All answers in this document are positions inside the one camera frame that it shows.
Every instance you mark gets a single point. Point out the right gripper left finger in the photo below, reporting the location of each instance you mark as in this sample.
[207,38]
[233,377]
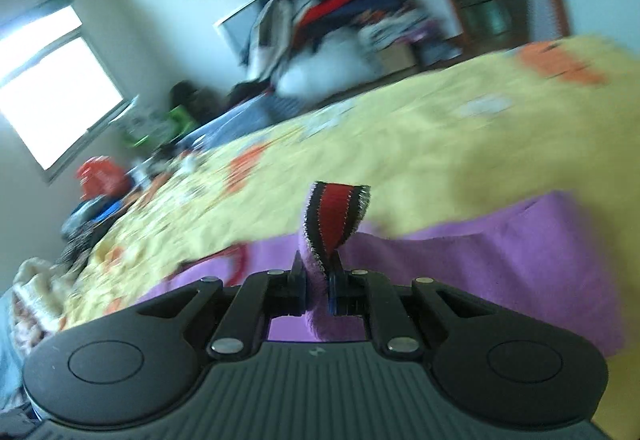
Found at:
[264,296]

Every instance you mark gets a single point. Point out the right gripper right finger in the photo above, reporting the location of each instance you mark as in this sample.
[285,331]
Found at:
[375,299]

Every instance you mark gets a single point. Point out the purple knit sweater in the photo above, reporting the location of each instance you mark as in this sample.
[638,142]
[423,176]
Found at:
[537,257]

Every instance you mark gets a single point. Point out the pile of dark clothes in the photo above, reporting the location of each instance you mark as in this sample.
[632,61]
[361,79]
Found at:
[284,28]

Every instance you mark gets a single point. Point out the grey blue quilted blanket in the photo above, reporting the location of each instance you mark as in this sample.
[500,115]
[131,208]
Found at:
[261,112]

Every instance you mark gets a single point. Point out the green plastic stool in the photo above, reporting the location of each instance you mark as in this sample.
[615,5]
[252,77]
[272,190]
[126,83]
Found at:
[183,120]

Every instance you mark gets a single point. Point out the orange plastic bag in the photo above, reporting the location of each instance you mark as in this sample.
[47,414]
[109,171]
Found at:
[101,176]

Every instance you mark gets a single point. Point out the grey monitor screen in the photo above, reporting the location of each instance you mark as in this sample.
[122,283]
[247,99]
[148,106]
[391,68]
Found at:
[236,27]

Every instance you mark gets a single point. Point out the yellow carrot print quilt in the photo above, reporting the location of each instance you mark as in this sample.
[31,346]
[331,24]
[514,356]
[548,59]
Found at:
[443,146]

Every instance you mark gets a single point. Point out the window with grey frame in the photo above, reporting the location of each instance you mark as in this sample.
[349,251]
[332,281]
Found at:
[56,92]

